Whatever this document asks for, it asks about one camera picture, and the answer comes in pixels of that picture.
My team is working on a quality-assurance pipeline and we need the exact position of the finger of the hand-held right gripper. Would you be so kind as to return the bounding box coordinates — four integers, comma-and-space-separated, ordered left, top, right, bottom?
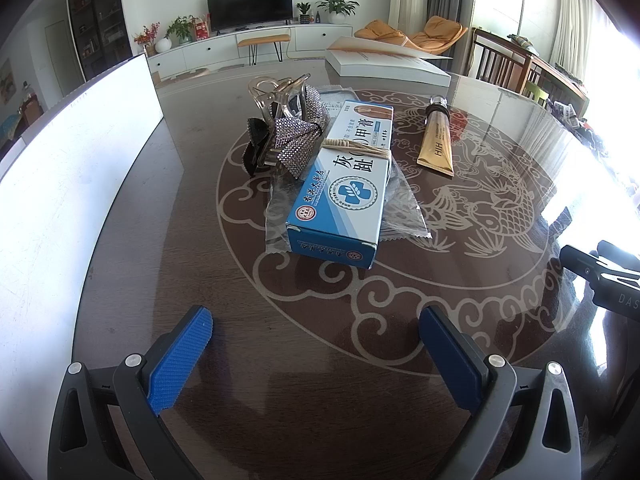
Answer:
559, 244, 617, 282
597, 239, 640, 273

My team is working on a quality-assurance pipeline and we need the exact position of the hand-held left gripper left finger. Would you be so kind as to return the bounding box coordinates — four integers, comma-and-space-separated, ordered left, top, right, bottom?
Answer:
47, 305, 215, 480

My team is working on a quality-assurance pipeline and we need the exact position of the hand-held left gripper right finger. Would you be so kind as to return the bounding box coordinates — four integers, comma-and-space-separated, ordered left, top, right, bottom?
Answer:
418, 305, 584, 480

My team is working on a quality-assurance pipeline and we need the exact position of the gold tube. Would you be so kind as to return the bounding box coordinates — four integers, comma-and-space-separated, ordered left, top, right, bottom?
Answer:
416, 95, 455, 177

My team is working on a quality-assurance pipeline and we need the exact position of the blue white medicine box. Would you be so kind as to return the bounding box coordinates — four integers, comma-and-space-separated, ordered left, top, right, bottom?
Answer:
285, 100, 396, 270

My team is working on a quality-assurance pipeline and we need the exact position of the white board panel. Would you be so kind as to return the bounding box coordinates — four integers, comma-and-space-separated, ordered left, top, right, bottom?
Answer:
0, 53, 164, 376

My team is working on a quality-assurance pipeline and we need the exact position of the clear plastic bag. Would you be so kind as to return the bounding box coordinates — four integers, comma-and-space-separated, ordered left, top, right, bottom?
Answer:
264, 152, 431, 254

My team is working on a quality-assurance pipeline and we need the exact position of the cluttered wooden table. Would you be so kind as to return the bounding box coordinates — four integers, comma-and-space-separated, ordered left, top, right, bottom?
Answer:
520, 35, 640, 162

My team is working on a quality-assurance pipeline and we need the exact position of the wooden chair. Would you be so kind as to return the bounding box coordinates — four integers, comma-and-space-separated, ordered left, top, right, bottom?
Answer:
470, 28, 547, 99

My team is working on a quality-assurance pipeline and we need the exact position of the black bow hair clip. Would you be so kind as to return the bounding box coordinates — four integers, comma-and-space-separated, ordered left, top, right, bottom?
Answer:
243, 116, 276, 177

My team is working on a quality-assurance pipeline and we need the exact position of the white sheer curtain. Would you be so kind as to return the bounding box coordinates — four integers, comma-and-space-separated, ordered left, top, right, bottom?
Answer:
550, 0, 617, 72

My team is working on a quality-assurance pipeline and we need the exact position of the rhinestone bow hair clip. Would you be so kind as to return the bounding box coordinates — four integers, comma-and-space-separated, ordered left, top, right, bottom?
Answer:
267, 85, 332, 180

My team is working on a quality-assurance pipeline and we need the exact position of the large white flat box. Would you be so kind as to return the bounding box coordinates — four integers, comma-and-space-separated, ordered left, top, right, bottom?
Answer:
325, 36, 452, 89

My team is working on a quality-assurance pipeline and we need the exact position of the orange lounge chair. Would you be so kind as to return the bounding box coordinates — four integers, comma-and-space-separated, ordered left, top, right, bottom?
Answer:
354, 16, 470, 56

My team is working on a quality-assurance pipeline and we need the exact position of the clear hair claw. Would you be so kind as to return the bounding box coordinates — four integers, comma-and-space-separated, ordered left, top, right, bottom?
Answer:
248, 74, 314, 132

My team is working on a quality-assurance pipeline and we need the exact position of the white television cabinet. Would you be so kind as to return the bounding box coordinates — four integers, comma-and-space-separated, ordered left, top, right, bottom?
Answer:
145, 22, 359, 82

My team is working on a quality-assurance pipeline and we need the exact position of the red flower arrangement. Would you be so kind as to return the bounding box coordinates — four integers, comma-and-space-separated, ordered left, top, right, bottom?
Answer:
132, 22, 161, 57

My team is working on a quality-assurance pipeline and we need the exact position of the green potted plant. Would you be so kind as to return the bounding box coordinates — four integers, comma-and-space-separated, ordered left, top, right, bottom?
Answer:
165, 15, 199, 45

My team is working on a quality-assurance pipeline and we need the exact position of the orange stool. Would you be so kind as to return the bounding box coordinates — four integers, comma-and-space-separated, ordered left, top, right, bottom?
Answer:
237, 34, 292, 66

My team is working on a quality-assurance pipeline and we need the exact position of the large leafy potted plant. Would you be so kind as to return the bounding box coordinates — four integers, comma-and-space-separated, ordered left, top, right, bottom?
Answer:
316, 0, 360, 25

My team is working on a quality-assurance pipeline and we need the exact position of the black bookshelf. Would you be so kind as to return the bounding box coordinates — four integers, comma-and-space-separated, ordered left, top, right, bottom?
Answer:
66, 0, 126, 82

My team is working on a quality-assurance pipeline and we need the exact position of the black television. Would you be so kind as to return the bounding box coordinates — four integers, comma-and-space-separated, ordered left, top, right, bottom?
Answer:
206, 0, 294, 32

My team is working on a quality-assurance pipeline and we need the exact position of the framed wall picture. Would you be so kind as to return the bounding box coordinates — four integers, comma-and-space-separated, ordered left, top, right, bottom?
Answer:
0, 57, 16, 106

